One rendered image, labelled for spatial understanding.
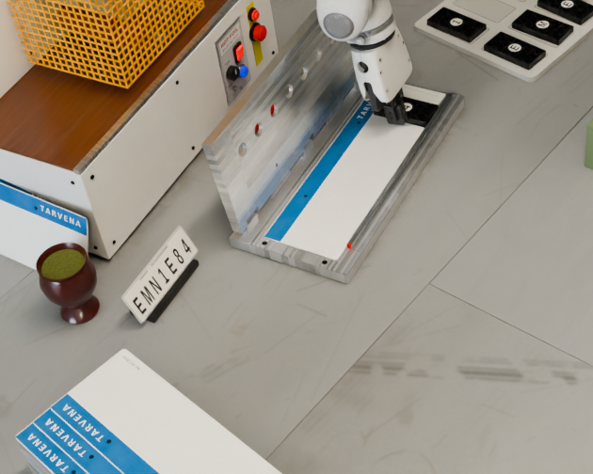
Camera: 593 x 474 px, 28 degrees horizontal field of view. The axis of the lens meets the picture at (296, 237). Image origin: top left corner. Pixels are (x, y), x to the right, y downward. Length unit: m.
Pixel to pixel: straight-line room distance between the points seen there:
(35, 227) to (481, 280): 0.69
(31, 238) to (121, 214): 0.15
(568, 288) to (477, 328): 0.15
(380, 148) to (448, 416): 0.53
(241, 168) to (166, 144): 0.19
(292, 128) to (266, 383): 0.45
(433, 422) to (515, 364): 0.15
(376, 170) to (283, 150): 0.15
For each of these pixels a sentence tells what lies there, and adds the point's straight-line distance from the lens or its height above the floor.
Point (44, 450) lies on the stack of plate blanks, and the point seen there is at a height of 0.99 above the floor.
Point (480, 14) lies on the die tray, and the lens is 2.24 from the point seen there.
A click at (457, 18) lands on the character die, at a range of 2.21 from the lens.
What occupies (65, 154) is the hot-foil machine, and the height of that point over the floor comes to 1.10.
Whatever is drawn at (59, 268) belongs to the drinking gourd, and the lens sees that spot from 1.75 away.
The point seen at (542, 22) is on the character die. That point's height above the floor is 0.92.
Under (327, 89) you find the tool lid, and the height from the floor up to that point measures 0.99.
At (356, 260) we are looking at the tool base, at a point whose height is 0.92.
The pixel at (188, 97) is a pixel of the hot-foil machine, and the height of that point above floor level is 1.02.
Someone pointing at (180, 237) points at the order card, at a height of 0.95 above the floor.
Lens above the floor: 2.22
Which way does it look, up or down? 46 degrees down
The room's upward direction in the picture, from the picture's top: 10 degrees counter-clockwise
